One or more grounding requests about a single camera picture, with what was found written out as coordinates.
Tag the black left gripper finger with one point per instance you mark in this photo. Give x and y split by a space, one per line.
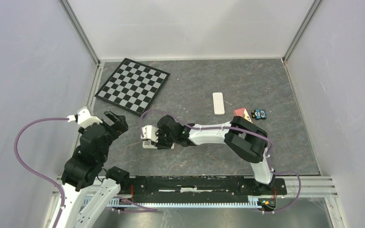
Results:
121 124
113 117

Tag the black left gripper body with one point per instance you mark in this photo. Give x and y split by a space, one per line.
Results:
113 131

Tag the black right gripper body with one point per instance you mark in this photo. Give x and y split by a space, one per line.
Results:
165 140

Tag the white slim remote control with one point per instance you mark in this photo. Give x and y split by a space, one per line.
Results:
148 144

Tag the white remote with dark buttons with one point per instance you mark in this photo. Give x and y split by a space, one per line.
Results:
218 103

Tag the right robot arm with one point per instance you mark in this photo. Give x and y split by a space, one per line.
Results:
247 140

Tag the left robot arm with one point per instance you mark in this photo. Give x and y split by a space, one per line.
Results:
83 167

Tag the black white chessboard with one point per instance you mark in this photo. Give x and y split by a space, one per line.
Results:
133 86

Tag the red playing card box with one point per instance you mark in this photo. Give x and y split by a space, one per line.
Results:
242 112

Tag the blue owl figurine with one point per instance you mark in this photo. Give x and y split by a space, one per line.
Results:
258 114

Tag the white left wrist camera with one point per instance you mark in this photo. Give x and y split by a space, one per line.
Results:
84 117

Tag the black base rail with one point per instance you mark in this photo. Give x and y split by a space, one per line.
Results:
199 189

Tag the white cable duct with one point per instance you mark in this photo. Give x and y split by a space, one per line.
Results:
251 203

